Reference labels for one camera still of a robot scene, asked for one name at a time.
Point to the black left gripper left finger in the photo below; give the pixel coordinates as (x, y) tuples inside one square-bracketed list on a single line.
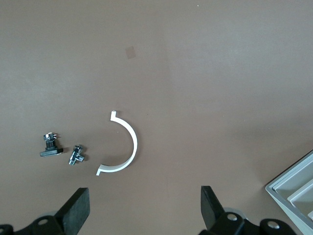
[(73, 210)]

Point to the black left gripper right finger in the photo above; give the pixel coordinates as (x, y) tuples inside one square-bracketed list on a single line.
[(212, 213)]

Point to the white drawer cabinet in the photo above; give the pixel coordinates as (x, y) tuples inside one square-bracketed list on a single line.
[(281, 198)]

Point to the chrome metal valve fitting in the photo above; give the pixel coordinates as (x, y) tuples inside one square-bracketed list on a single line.
[(74, 157)]

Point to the black base metal bolt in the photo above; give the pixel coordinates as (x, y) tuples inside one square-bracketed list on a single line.
[(50, 153)]

